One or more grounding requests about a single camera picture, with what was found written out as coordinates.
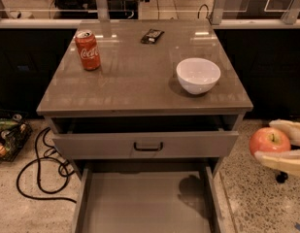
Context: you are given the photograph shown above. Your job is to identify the black curved cable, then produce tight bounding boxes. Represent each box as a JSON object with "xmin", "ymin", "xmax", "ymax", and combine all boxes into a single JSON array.
[{"xmin": 196, "ymin": 3, "xmax": 211, "ymax": 20}]

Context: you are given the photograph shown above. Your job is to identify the grey drawer cabinet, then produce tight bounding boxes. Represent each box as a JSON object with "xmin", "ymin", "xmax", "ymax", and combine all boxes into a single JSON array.
[{"xmin": 36, "ymin": 18, "xmax": 254, "ymax": 233}]

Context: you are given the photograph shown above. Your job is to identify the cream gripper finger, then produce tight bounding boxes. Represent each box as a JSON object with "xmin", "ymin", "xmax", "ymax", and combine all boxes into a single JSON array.
[
  {"xmin": 269, "ymin": 119, "xmax": 300, "ymax": 147},
  {"xmin": 253, "ymin": 150, "xmax": 300, "ymax": 177}
]

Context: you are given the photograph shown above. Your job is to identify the black floor cable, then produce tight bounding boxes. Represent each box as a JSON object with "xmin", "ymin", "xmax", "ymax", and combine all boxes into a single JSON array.
[{"xmin": 16, "ymin": 126, "xmax": 78, "ymax": 204}]

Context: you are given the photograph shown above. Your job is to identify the black drawer handle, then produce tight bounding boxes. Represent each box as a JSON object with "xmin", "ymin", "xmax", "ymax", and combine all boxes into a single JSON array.
[{"xmin": 133, "ymin": 142, "xmax": 164, "ymax": 152}]

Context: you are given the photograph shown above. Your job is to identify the red Coca-Cola can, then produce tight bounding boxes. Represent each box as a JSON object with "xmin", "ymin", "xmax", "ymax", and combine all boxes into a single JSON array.
[{"xmin": 75, "ymin": 30, "xmax": 101, "ymax": 71}]

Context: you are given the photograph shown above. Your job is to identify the grey top drawer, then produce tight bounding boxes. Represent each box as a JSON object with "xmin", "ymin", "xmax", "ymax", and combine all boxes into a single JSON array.
[{"xmin": 54, "ymin": 116, "xmax": 238, "ymax": 159}]

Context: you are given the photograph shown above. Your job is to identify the grey middle drawer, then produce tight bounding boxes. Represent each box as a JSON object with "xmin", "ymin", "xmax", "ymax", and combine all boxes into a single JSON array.
[{"xmin": 72, "ymin": 165, "xmax": 227, "ymax": 233}]

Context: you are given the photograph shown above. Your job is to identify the black machine behind glass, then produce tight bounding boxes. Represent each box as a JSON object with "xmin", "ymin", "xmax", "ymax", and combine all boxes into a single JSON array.
[{"xmin": 53, "ymin": 0, "xmax": 150, "ymax": 19}]

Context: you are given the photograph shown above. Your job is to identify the black stand base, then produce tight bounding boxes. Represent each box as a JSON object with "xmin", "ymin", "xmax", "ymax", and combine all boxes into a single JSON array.
[{"xmin": 276, "ymin": 172, "xmax": 288, "ymax": 183}]

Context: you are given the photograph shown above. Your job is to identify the grey drawer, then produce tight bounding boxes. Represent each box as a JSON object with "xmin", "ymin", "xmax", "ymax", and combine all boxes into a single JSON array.
[
  {"xmin": 54, "ymin": 116, "xmax": 238, "ymax": 159},
  {"xmin": 72, "ymin": 165, "xmax": 227, "ymax": 233}
]

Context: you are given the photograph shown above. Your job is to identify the white ceramic bowl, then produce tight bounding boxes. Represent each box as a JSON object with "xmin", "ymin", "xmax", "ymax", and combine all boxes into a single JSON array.
[{"xmin": 176, "ymin": 57, "xmax": 221, "ymax": 95}]

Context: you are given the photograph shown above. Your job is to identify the red apple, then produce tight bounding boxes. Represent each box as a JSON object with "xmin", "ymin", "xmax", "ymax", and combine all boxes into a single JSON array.
[{"xmin": 249, "ymin": 127, "xmax": 291, "ymax": 155}]

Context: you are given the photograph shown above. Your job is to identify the black wire basket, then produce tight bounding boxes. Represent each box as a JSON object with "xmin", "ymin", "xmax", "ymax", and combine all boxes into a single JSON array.
[{"xmin": 0, "ymin": 114, "xmax": 32, "ymax": 162}]

